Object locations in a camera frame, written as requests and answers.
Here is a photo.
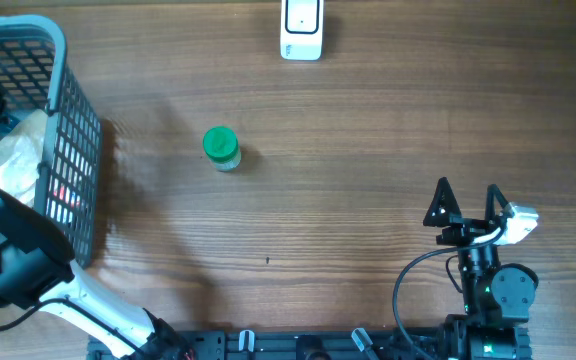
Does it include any green lid jar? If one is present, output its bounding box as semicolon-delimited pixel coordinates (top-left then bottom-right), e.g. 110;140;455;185
202;126;241;172

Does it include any beige plastic food pouch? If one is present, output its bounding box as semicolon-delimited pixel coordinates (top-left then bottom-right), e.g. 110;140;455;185
0;109;48;207

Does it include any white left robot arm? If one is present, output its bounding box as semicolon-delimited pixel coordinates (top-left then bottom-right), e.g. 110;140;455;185
0;91;194;359

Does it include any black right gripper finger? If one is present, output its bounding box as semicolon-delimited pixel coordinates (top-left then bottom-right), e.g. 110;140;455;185
423;177;462;227
485;184;508;223

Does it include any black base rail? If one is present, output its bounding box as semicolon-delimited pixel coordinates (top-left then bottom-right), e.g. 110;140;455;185
86;327;534;360

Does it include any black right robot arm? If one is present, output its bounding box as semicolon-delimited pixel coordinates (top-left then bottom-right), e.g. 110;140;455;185
423;177;539;360

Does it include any white barcode scanner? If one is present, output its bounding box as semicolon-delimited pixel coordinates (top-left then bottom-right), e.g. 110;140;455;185
280;0;324;61

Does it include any grey plastic shopping basket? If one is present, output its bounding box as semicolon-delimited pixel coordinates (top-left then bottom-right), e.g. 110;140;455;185
0;15;103;267

